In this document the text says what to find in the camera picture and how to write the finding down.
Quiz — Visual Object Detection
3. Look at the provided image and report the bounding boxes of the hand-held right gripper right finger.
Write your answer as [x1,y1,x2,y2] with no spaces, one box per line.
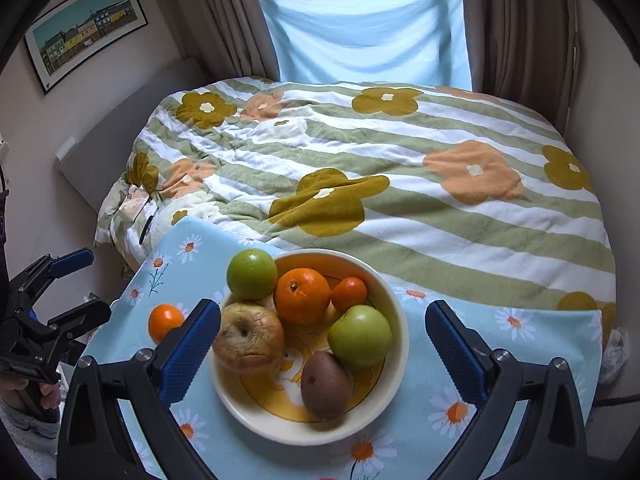
[425,300,588,480]

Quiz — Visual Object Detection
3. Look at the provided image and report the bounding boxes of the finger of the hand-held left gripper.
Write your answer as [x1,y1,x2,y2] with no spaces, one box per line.
[47,297,112,346]
[10,247,96,293]

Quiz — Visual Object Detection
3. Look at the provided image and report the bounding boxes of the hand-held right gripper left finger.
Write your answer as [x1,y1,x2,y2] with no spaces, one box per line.
[57,299,223,480]

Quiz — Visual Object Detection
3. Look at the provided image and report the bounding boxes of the wrinkled yellow apple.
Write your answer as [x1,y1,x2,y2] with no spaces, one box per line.
[212,302,286,373]

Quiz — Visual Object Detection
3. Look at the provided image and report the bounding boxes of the green apple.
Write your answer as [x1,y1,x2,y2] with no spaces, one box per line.
[226,249,279,302]
[327,305,393,368]

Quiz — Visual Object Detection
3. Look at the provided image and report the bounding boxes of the cream bowl with yellow print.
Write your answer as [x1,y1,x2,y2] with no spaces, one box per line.
[209,249,410,445]

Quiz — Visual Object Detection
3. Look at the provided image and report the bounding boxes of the large orange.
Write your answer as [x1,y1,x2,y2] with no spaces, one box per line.
[274,267,332,325]

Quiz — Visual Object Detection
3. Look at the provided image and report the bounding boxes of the small orange tangerine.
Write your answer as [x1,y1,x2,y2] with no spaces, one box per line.
[331,276,368,312]
[148,304,186,345]

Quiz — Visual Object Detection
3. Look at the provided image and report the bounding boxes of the brown kiwi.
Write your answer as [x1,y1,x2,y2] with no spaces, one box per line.
[300,351,352,420]

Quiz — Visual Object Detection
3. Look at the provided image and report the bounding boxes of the person's left hand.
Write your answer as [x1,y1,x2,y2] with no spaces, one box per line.
[0,377,63,423]

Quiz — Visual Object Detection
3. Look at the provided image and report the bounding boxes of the pink paper tag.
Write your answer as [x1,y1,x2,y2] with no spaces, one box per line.
[117,185,151,221]

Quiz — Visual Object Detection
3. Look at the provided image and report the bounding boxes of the blue daisy tablecloth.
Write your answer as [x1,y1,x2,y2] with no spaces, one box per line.
[82,217,606,480]

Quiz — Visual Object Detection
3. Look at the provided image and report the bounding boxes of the white headboard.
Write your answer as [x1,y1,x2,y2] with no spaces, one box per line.
[55,57,211,211]

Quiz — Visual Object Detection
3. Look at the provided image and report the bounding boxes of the clear plastic bag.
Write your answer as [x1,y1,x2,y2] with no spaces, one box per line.
[597,327,631,386]

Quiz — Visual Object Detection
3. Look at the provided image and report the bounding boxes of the striped floral blanket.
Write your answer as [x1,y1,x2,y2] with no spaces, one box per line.
[95,76,618,341]

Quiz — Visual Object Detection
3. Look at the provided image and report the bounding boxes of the brown curtain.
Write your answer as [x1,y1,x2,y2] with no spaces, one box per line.
[457,0,583,133]
[145,0,281,83]

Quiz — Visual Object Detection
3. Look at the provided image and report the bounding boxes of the light blue window cloth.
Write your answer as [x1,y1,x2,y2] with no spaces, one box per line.
[257,0,473,88]

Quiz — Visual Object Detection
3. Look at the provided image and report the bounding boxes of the framed wall poster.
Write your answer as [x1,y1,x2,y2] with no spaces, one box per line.
[24,0,149,96]

